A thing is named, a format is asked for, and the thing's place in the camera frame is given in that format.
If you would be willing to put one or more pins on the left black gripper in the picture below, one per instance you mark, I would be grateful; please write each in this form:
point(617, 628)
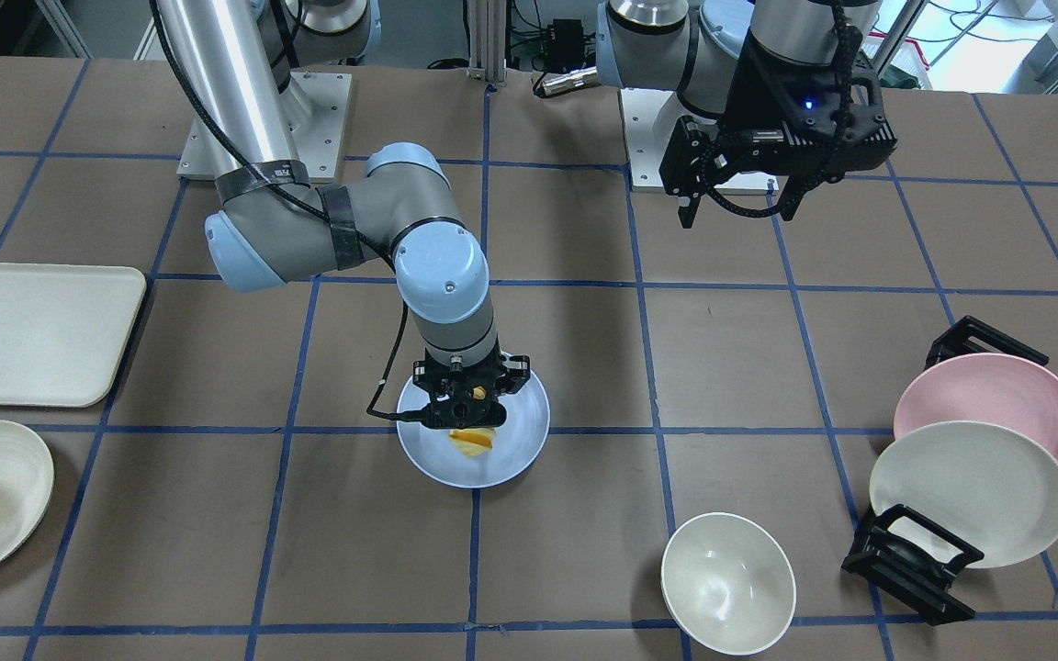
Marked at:
point(761, 87)

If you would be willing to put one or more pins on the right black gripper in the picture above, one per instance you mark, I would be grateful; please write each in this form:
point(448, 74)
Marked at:
point(517, 372)

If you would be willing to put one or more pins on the yellow croissant bread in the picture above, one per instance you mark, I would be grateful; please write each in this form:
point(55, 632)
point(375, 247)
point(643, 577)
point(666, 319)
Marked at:
point(473, 442)

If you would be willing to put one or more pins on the blue plate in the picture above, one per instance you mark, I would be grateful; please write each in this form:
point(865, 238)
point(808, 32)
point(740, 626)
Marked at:
point(514, 446)

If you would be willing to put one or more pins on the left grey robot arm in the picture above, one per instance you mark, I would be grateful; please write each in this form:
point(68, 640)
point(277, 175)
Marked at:
point(694, 50)

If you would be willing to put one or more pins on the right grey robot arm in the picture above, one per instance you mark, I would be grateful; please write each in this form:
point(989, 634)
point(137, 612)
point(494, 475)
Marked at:
point(274, 226)

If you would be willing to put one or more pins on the pink plate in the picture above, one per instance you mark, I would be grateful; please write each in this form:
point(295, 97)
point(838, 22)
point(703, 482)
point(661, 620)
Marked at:
point(1002, 389)

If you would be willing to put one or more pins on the cream plate in rack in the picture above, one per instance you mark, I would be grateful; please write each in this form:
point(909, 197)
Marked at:
point(992, 487)

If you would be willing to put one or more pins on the black plate rack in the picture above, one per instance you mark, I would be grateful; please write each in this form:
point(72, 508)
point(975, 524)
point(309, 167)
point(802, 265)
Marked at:
point(893, 563)

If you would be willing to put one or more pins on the white bowl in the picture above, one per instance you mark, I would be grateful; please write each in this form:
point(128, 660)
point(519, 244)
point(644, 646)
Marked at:
point(728, 584)

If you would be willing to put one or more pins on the cream rectangular tray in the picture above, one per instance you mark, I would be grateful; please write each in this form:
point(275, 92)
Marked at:
point(63, 331)

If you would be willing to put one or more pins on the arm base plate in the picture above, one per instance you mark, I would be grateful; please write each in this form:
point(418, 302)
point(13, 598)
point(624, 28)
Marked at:
point(649, 116)
point(316, 107)

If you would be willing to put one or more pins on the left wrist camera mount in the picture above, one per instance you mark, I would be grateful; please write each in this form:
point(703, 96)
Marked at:
point(831, 114)

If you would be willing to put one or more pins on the aluminium frame post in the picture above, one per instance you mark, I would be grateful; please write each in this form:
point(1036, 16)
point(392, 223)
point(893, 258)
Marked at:
point(488, 27)

